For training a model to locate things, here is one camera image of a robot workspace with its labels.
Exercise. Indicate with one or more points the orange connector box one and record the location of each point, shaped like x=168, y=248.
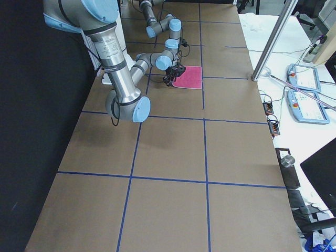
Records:
x=268, y=108

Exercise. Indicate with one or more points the aluminium frame post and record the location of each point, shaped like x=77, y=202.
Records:
x=274, y=36

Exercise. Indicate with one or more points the orange connector box two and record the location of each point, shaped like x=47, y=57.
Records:
x=273, y=127

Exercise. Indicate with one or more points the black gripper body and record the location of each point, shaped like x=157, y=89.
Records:
x=170, y=75

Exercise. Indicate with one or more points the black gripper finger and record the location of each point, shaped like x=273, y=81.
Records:
x=174, y=77
x=168, y=80

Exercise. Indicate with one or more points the near teach pendant tablet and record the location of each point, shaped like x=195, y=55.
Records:
x=305, y=109

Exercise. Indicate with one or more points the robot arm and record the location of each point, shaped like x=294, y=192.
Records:
x=156, y=27
x=99, y=21

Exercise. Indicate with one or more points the black tray with metal cylinder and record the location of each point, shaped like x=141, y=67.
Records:
x=286, y=163

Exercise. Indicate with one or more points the far teach pendant tablet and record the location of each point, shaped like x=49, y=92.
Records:
x=304, y=77

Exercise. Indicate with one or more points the grabber reach tool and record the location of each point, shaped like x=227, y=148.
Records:
x=266, y=72

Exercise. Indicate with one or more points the teach pendant tablet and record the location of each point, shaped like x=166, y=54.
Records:
x=305, y=109
x=304, y=77

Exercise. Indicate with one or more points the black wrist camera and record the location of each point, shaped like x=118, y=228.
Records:
x=181, y=69

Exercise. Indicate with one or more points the pink and grey towel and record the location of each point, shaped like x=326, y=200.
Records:
x=190, y=79

